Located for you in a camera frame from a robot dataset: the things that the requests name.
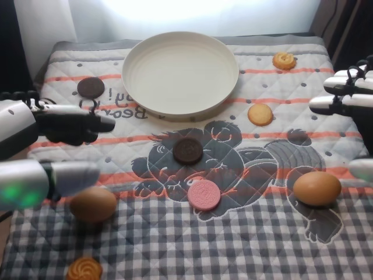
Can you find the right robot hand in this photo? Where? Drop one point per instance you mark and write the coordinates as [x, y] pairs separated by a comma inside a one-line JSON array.
[[354, 100]]

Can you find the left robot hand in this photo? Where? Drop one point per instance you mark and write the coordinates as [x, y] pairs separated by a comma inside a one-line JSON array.
[[17, 116]]

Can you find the brown egg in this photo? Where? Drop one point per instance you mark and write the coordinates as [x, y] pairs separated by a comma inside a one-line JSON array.
[[317, 189], [93, 204]]

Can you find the round white plate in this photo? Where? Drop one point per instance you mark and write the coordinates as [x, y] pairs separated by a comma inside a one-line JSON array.
[[180, 73]]

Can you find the chocolate sandwich cookie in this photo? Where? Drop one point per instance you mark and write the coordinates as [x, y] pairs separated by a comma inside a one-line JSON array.
[[187, 150], [90, 87]]

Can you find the swirl butter cookie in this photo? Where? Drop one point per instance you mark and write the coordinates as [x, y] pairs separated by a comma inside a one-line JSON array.
[[284, 60], [84, 269]]

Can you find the plain round golden biscuit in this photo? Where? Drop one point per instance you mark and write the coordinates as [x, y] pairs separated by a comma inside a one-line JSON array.
[[260, 114]]

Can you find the white sheer curtain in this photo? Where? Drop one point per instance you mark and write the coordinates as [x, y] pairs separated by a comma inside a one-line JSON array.
[[43, 17]]

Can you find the pink sandwich cookie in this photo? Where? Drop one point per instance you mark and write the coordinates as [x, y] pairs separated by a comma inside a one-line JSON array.
[[203, 195]]

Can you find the grey quilt with printed bear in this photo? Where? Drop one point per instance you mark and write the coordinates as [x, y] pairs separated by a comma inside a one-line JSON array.
[[186, 242]]

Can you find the dark brown wooden frame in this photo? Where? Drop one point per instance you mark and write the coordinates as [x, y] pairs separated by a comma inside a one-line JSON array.
[[349, 26]]

